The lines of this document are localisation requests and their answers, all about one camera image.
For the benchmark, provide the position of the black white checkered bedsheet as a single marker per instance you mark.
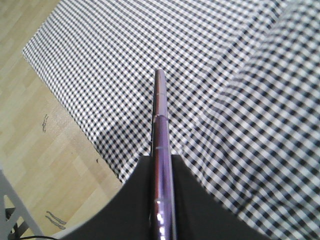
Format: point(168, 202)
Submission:
point(243, 88)

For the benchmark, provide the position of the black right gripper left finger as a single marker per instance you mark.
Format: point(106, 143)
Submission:
point(127, 215)

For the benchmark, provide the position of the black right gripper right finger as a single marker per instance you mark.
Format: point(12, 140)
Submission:
point(199, 216)

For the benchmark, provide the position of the black purple smartphone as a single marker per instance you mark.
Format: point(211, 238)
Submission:
point(163, 210)

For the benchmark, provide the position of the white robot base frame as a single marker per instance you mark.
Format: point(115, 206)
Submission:
point(15, 219)

